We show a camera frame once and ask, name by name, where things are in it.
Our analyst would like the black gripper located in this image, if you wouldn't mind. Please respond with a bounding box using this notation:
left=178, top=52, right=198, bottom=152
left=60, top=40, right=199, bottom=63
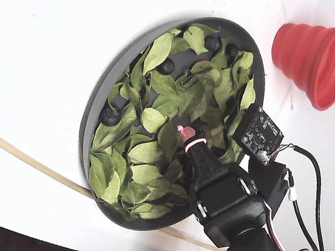
left=164, top=125, right=283, bottom=251

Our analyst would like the blueberry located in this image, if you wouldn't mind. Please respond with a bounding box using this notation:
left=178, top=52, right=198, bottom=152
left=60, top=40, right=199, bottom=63
left=99, top=105, right=123, bottom=128
left=156, top=57, right=176, bottom=77
left=203, top=34, right=223, bottom=53
left=224, top=42, right=241, bottom=59

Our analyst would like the green leaf pile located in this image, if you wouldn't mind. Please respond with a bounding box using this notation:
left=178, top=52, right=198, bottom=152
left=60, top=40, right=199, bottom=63
left=68, top=2, right=274, bottom=245

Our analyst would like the red collapsible silicone cup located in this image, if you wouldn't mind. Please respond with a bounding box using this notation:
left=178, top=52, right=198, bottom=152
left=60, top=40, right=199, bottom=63
left=265, top=16, right=335, bottom=113

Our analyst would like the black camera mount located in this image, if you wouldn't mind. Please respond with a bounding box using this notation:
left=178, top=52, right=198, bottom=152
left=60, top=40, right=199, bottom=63
left=242, top=155, right=292, bottom=217

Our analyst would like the white red black servo wire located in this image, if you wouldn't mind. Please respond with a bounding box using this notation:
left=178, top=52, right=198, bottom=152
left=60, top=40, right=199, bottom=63
left=262, top=205, right=317, bottom=251

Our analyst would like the thin black cable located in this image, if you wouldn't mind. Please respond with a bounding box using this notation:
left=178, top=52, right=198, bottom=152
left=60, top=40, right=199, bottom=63
left=276, top=168, right=335, bottom=251

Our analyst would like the thick black cable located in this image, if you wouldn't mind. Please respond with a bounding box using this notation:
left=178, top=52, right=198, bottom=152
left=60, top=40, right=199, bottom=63
left=274, top=144, right=335, bottom=251

